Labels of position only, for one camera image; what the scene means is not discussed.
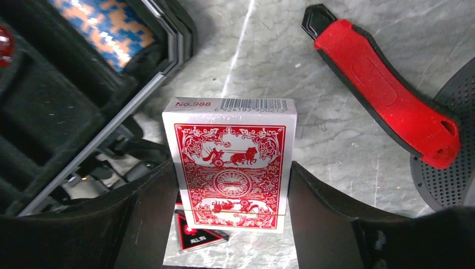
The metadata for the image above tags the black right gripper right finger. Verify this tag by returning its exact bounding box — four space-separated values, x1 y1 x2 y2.
288 161 474 268

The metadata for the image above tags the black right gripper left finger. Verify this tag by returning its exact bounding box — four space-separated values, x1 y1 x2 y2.
1 160 178 268

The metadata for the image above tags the red playing card deck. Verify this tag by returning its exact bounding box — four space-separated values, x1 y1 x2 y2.
162 97 297 233

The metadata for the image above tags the black foam-lined carrying case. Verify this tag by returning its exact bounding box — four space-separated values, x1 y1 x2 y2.
1 1 198 216

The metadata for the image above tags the poker chip roll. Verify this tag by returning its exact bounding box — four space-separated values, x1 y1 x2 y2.
49 0 159 72

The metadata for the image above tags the red dice set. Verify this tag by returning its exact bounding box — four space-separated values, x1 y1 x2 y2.
1 26 15 68

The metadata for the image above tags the upper red triangle button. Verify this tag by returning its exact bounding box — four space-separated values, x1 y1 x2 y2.
175 192 183 206

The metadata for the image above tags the lower red all-in triangle button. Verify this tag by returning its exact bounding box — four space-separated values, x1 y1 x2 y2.
174 209 230 253

